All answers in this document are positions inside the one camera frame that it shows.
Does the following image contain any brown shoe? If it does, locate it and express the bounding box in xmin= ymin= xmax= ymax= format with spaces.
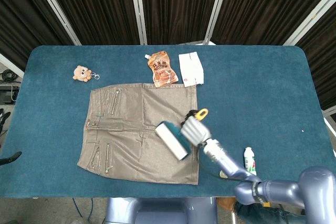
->
xmin=217 ymin=197 xmax=238 ymax=212

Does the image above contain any brown denim skirt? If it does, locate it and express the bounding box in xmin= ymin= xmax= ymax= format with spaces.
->
xmin=76 ymin=82 xmax=201 ymax=186

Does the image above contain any brown sauce spout pouch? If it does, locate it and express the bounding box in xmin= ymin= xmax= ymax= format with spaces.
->
xmin=144 ymin=50 xmax=180 ymax=89

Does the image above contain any small white drink bottle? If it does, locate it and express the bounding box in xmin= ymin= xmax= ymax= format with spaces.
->
xmin=243 ymin=146 xmax=258 ymax=177

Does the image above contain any dark pleated curtain panel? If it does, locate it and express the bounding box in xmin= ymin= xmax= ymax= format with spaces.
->
xmin=41 ymin=0 xmax=140 ymax=46
xmin=138 ymin=0 xmax=224 ymax=46
xmin=296 ymin=5 xmax=336 ymax=110
xmin=0 ymin=0 xmax=75 ymax=70
xmin=211 ymin=0 xmax=336 ymax=46

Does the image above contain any white flattened paper carton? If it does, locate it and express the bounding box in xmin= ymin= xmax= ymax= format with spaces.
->
xmin=178 ymin=51 xmax=205 ymax=89

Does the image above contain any blue floor cable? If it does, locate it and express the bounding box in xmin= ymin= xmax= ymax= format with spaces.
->
xmin=71 ymin=197 xmax=95 ymax=220

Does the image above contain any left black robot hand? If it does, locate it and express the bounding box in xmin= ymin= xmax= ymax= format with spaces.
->
xmin=0 ymin=111 xmax=23 ymax=167

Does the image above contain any blue jeans leg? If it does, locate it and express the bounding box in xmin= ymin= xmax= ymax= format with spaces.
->
xmin=235 ymin=202 xmax=307 ymax=224

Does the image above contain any black coiled floor cable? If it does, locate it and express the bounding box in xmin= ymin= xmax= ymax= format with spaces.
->
xmin=0 ymin=69 xmax=19 ymax=82

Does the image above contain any teal lint roller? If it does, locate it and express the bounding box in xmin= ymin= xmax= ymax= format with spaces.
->
xmin=154 ymin=108 xmax=209 ymax=162

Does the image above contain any brown plush bear keychain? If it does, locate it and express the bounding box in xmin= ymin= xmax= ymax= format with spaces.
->
xmin=72 ymin=65 xmax=102 ymax=83

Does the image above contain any blue-grey robot torso base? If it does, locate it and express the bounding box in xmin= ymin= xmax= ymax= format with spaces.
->
xmin=103 ymin=197 xmax=219 ymax=224

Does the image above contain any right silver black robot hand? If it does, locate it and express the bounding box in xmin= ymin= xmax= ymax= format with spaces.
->
xmin=181 ymin=109 xmax=213 ymax=148

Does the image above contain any black floor device box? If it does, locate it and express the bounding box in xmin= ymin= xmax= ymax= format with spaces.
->
xmin=0 ymin=86 xmax=20 ymax=104

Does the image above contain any white divider frame post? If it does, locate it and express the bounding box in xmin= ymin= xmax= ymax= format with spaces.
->
xmin=128 ymin=0 xmax=148 ymax=46
xmin=0 ymin=52 xmax=25 ymax=78
xmin=282 ymin=0 xmax=336 ymax=46
xmin=203 ymin=0 xmax=232 ymax=46
xmin=29 ymin=0 xmax=81 ymax=46

